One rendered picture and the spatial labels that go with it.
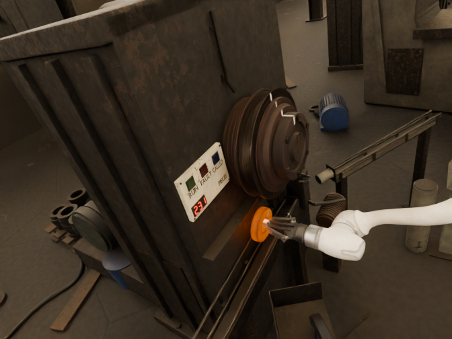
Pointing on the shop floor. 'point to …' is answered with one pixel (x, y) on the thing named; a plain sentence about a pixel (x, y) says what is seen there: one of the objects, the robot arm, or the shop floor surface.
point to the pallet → (59, 213)
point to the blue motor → (333, 113)
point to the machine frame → (160, 137)
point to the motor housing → (333, 264)
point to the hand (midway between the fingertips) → (261, 221)
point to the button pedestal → (441, 242)
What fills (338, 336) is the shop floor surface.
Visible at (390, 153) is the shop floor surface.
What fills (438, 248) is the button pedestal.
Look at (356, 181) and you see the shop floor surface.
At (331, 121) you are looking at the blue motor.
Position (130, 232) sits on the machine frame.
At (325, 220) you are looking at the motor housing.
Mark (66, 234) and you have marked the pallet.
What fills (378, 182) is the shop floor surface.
